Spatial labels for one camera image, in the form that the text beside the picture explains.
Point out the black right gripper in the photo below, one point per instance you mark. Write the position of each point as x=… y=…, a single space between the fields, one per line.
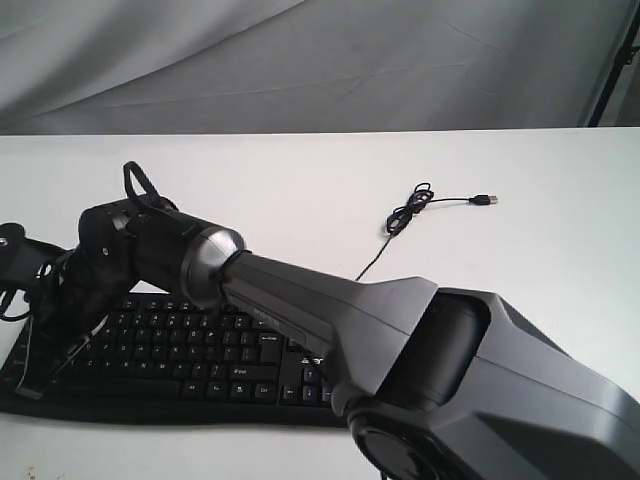
x=91 y=278

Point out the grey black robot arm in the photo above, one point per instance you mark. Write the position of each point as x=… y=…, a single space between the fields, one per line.
x=432 y=383

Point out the black acer keyboard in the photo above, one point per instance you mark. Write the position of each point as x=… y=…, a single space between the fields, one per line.
x=159 y=360

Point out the grey backdrop cloth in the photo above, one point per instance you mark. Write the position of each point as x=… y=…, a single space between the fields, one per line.
x=220 y=67

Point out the black tripod stand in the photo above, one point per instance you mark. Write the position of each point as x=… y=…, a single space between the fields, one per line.
x=624 y=53

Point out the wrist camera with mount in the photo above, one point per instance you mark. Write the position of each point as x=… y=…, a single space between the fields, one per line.
x=22 y=259

